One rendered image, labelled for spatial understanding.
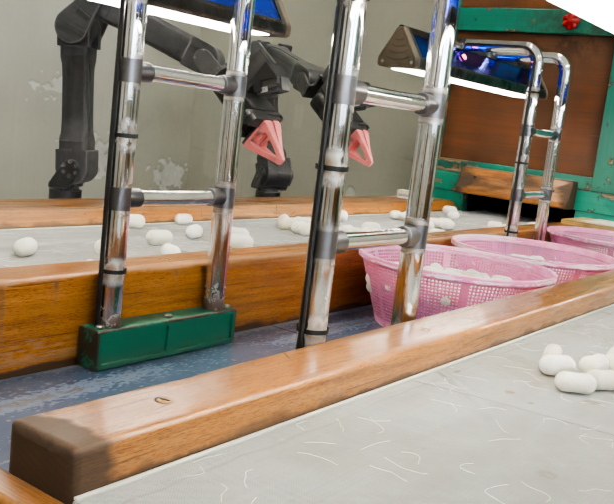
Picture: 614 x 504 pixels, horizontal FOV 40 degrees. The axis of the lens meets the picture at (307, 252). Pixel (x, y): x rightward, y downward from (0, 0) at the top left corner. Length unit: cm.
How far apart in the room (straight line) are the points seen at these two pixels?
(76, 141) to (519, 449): 125
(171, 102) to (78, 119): 234
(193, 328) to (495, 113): 150
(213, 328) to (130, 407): 46
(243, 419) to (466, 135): 185
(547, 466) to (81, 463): 29
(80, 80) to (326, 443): 124
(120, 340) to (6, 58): 271
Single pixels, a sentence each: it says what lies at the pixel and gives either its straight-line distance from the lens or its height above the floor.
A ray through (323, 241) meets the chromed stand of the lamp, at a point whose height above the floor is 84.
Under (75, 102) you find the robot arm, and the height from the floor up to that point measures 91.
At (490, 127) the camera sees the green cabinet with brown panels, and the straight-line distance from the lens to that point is 228.
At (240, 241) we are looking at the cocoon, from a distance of 120.
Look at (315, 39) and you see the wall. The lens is 364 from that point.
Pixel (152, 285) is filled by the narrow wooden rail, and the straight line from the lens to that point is 90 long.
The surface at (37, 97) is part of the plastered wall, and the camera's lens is 357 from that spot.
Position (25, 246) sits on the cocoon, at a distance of 102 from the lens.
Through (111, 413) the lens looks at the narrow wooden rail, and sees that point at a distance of 48.
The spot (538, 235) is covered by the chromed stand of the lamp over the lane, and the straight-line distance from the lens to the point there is 177.
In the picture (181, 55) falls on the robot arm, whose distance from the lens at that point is 162.
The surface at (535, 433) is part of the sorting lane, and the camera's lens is 62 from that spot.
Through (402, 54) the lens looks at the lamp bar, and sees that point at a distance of 150.
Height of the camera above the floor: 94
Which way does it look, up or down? 9 degrees down
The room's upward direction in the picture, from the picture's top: 7 degrees clockwise
